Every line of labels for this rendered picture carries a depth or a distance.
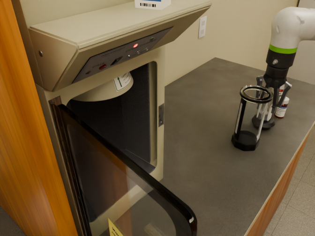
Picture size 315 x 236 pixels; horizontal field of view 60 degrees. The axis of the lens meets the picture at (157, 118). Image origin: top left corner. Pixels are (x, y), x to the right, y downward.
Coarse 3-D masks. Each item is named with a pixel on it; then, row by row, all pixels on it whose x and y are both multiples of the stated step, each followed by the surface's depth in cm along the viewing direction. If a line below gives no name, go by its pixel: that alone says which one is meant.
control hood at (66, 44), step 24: (192, 0) 52; (48, 24) 39; (72, 24) 39; (96, 24) 39; (120, 24) 39; (144, 24) 40; (168, 24) 47; (48, 48) 37; (72, 48) 33; (96, 48) 36; (48, 72) 40; (72, 72) 39
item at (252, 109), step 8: (248, 88) 97; (256, 88) 97; (264, 88) 95; (248, 96) 91; (256, 96) 98; (264, 96) 96; (272, 96) 91; (248, 104) 92; (256, 104) 91; (264, 104) 91; (248, 112) 93; (256, 112) 92; (264, 112) 94; (248, 120) 95; (256, 120) 94; (248, 128) 97; (256, 128) 96; (240, 136) 100; (248, 136) 98; (256, 136) 99; (248, 144) 100
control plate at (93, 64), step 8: (160, 32) 48; (136, 40) 44; (144, 40) 46; (152, 40) 50; (120, 48) 42; (128, 48) 45; (136, 48) 48; (144, 48) 52; (96, 56) 39; (104, 56) 41; (112, 56) 44; (120, 56) 47; (88, 64) 40; (96, 64) 42; (80, 72) 41; (96, 72) 47
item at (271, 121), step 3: (267, 111) 112; (267, 114) 111; (264, 120) 112; (270, 120) 112; (273, 120) 112; (264, 123) 111; (267, 123) 111; (270, 123) 111; (273, 123) 111; (264, 126) 110; (267, 126) 110; (270, 126) 111; (264, 129) 112; (267, 129) 113
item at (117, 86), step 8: (128, 72) 65; (112, 80) 60; (120, 80) 61; (128, 80) 64; (96, 88) 58; (104, 88) 59; (112, 88) 60; (120, 88) 61; (128, 88) 63; (80, 96) 59; (88, 96) 59; (96, 96) 59; (104, 96) 59; (112, 96) 60
